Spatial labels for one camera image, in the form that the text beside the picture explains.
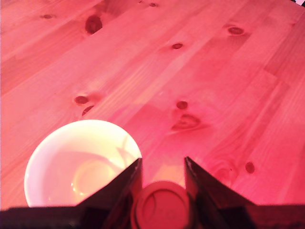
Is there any white coffee cup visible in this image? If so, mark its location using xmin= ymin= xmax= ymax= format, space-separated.
xmin=23 ymin=119 xmax=143 ymax=208

